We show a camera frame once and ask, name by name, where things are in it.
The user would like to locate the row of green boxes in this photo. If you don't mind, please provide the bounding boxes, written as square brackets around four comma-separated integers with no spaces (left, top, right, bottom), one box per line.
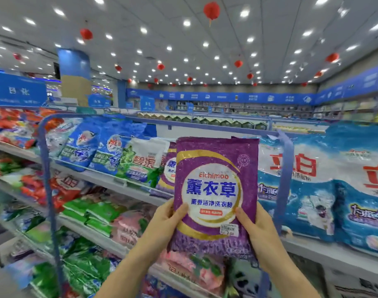
[157,110,270,130]

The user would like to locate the person's right forearm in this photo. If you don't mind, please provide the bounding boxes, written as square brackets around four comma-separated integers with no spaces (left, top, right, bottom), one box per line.
[257,257,324,298]

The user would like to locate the wall shelf of detergent bottles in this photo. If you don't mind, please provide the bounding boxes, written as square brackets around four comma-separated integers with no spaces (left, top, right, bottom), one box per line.
[316,96,378,123]

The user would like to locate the blue beige column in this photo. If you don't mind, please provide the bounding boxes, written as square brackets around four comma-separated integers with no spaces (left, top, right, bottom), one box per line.
[57,49,92,107]

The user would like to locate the person's left hand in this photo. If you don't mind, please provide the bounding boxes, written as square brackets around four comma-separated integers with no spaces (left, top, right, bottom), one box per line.
[132,198,190,260]

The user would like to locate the small blue hanging sign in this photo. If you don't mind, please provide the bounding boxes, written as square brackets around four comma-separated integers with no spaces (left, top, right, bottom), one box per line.
[140,96,157,112]

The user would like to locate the blue wall sign band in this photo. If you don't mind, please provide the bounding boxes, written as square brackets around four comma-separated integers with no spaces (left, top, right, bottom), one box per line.
[126,88,317,107]

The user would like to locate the green white Ariel bag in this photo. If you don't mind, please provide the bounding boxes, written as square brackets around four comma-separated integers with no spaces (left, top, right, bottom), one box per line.
[116,137,171,187]

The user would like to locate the orange blue small detergent packet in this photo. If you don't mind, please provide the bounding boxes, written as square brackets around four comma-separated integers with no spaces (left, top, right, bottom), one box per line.
[24,108,64,149]

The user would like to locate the person's right hand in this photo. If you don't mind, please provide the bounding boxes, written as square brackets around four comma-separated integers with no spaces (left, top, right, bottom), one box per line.
[235,202,290,271]

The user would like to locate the orange OMO detergent bag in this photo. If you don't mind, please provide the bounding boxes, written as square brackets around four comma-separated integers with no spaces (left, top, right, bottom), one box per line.
[0,107,28,147]

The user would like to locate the blue wall shelving unit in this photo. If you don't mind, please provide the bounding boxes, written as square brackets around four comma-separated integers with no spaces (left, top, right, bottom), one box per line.
[313,62,378,125]

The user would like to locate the rows of small red lanterns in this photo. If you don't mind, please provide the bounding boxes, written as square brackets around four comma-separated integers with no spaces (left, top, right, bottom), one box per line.
[0,28,323,87]

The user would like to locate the rows of round ceiling lights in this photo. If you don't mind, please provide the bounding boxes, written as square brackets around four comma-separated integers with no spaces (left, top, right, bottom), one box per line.
[0,0,378,81]

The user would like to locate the large blue hanging sign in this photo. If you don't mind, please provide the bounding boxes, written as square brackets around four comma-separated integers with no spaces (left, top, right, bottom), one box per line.
[88,94,112,109]

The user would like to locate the blue aisle sign board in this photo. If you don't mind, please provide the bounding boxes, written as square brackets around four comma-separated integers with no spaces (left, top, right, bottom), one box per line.
[0,71,47,108]

